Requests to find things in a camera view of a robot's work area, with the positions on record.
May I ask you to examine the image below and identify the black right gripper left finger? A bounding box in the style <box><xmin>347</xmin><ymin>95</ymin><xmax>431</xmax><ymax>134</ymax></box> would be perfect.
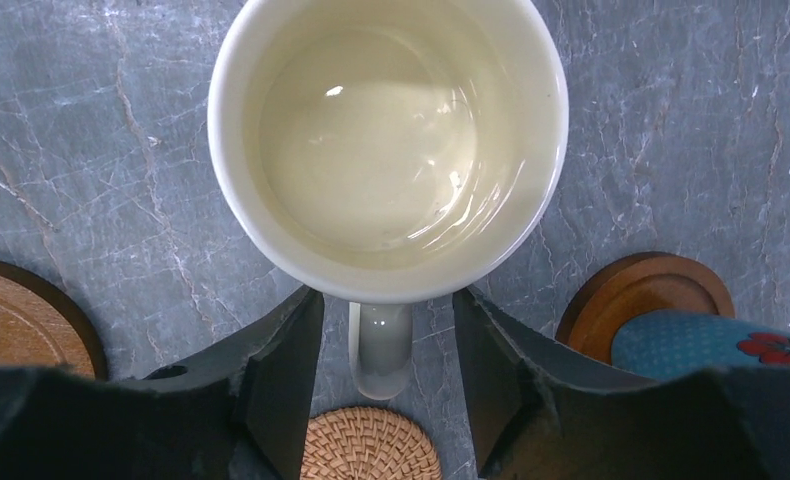
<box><xmin>123</xmin><ymin>287</ymin><xmax>324</xmax><ymax>479</ymax></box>

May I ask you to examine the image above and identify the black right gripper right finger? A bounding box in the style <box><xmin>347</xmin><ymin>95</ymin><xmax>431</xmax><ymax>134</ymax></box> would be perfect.
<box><xmin>451</xmin><ymin>287</ymin><xmax>653</xmax><ymax>477</ymax></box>

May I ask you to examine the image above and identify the woven light brown coaster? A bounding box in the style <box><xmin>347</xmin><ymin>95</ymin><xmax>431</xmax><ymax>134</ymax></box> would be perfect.
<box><xmin>300</xmin><ymin>406</ymin><xmax>442</xmax><ymax>479</ymax></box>

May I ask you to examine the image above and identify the blue patterned mug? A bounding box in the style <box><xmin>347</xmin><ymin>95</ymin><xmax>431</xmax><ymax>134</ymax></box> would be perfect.
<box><xmin>610</xmin><ymin>310</ymin><xmax>790</xmax><ymax>380</ymax></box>

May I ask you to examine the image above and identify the cream mug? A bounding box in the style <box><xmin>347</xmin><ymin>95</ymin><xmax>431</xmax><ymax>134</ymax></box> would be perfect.
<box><xmin>208</xmin><ymin>1</ymin><xmax>569</xmax><ymax>400</ymax></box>

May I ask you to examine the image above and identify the brown wooden coaster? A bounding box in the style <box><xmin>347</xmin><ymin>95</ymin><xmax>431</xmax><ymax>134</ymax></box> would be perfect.
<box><xmin>0</xmin><ymin>261</ymin><xmax>109</xmax><ymax>381</ymax></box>
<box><xmin>555</xmin><ymin>251</ymin><xmax>735</xmax><ymax>365</ymax></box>

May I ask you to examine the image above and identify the brown wooden coaster back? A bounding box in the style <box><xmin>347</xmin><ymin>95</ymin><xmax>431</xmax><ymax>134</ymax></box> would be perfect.
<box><xmin>555</xmin><ymin>251</ymin><xmax>735</xmax><ymax>365</ymax></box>

